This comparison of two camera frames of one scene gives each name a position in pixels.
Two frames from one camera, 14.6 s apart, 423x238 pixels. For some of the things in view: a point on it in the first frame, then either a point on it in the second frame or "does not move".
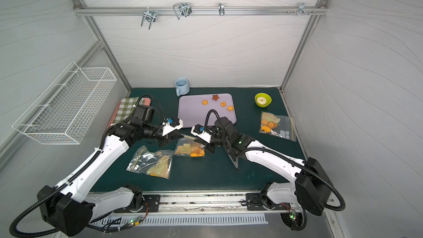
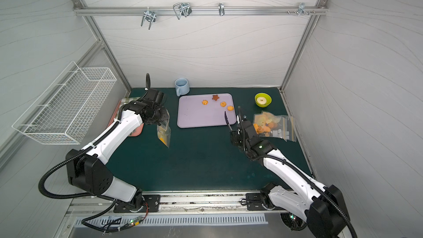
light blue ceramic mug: x=182 y=86 does not move
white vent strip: x=134 y=220 does not move
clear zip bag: x=280 y=125 does not move
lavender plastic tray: x=193 y=109 does not move
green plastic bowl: x=268 y=97 does not move
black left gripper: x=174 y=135 to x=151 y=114
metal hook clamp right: x=302 y=9 does not move
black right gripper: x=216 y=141 to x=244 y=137
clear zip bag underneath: x=187 y=146 to x=268 y=124
